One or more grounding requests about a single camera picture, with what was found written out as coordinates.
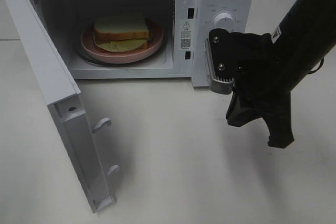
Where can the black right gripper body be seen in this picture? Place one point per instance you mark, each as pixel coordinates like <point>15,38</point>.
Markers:
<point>255,71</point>

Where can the white power knob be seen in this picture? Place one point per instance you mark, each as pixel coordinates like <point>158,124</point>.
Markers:
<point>224,20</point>

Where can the white microwave door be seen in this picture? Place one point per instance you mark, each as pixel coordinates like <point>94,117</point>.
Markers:
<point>64,103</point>

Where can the pink speckled plate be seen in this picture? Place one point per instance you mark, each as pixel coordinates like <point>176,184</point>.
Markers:
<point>155,42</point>

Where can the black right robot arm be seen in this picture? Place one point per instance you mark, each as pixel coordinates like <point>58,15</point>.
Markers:
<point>299,43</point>

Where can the white microwave oven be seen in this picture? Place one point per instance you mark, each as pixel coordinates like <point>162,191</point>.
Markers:
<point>186,22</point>

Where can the white bread sandwich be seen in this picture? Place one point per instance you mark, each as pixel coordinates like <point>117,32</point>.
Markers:
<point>121,33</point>

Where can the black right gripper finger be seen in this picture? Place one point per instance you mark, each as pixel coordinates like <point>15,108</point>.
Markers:
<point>217,66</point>
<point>241,111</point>

